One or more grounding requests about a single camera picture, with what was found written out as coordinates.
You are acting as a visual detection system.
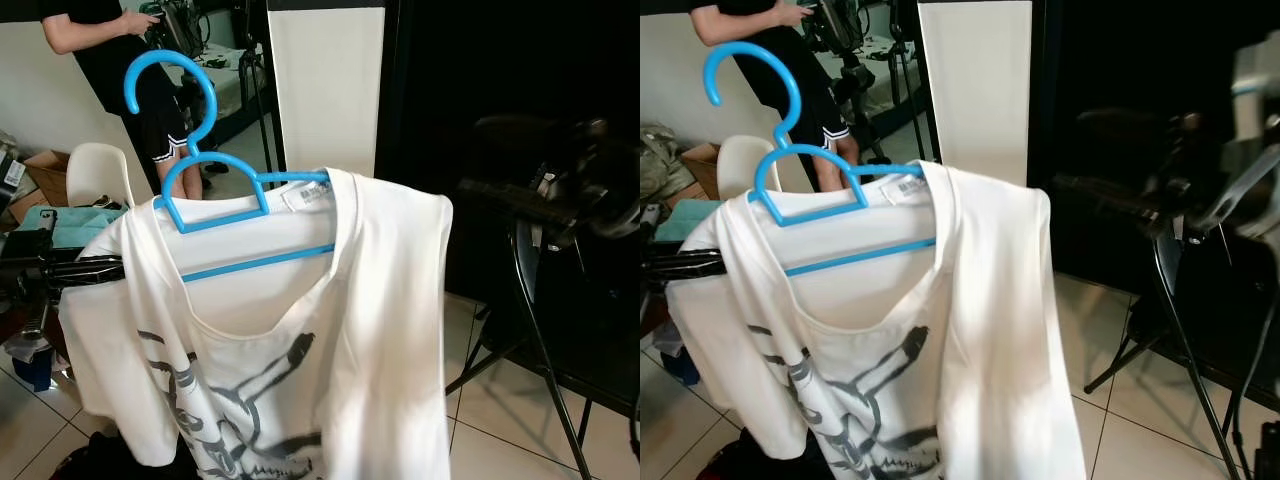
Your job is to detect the teal cloth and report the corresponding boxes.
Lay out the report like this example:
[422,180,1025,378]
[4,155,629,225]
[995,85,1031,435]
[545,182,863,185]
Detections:
[655,198,736,241]
[18,203,129,251]

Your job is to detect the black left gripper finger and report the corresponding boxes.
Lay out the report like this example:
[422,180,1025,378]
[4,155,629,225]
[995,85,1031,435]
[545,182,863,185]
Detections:
[645,250,733,291]
[52,255,128,289]

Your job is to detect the white bed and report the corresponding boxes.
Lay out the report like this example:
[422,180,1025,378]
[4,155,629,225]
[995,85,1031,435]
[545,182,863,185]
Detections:
[195,65,271,131]
[850,35,926,116]

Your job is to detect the brown cardboard box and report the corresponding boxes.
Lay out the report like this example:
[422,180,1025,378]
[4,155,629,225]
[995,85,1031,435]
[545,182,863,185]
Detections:
[18,150,73,208]
[680,142,723,201]

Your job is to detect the white plastic chair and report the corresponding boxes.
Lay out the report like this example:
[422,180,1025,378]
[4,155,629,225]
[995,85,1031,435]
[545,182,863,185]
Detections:
[715,135,786,201]
[65,142,136,211]

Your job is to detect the white wall panel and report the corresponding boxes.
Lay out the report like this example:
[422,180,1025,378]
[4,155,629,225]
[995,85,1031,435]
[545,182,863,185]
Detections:
[918,2,1034,188]
[268,8,387,208]

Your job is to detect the grey green bag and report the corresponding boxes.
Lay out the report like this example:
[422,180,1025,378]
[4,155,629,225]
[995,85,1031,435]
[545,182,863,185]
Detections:
[640,122,696,201]

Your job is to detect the person in black clothes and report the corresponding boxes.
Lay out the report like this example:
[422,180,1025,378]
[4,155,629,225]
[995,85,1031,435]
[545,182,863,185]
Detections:
[690,0,861,191]
[40,0,213,201]

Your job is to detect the blue box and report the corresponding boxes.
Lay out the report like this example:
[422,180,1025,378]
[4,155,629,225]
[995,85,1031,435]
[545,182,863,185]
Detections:
[12,338,56,393]
[655,345,701,386]

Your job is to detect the black tripod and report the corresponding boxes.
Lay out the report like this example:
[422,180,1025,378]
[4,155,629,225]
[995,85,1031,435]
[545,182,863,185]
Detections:
[232,0,283,171]
[885,0,936,166]

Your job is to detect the black camera rig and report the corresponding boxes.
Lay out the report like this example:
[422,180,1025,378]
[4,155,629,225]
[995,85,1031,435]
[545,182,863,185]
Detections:
[148,0,209,59]
[805,0,886,161]

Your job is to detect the blue plastic hanger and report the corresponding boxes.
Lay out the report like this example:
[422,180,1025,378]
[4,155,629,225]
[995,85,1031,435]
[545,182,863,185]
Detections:
[702,42,939,278]
[123,50,337,284]

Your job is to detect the white printed t-shirt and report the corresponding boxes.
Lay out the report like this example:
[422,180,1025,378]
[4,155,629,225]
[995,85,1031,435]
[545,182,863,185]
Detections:
[58,167,454,480]
[665,160,1089,480]

